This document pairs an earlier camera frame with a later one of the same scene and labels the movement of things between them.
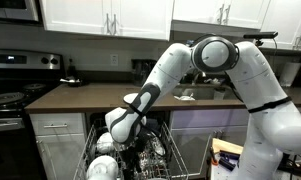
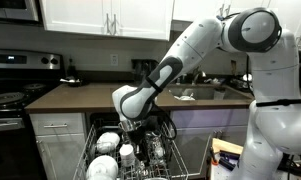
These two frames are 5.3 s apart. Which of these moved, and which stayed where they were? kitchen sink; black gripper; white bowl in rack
Moved: black gripper
Stayed: kitchen sink; white bowl in rack
